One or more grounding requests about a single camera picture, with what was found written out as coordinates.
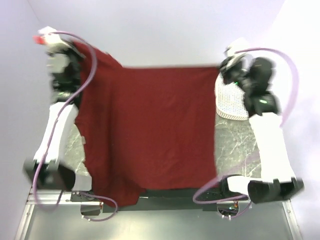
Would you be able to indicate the aluminium extrusion rail frame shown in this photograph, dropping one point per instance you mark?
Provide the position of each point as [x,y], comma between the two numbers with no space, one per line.
[64,221]

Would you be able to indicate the dark red t shirt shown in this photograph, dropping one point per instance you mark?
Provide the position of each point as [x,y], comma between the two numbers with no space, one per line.
[148,128]

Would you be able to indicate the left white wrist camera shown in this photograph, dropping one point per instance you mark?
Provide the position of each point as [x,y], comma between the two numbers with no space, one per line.
[48,37]

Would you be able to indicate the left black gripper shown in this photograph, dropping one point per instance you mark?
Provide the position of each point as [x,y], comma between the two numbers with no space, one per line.
[66,50]

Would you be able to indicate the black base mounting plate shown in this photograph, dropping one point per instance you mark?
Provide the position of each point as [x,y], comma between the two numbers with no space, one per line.
[158,200]

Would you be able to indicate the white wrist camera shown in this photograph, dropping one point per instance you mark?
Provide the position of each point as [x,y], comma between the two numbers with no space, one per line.
[236,50]
[48,37]

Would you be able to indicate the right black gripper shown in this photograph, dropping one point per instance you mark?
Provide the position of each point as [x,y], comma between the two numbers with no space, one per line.
[228,66]

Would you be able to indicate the white plastic perforated basket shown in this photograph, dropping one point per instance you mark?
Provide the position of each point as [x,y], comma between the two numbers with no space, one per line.
[229,101]

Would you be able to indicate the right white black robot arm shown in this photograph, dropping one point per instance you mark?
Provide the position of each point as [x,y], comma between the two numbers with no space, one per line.
[278,181]

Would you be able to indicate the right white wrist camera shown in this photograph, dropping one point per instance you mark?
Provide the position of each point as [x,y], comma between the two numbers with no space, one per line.
[236,50]

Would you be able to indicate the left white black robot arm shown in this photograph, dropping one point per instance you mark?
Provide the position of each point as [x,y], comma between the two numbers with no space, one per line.
[47,170]

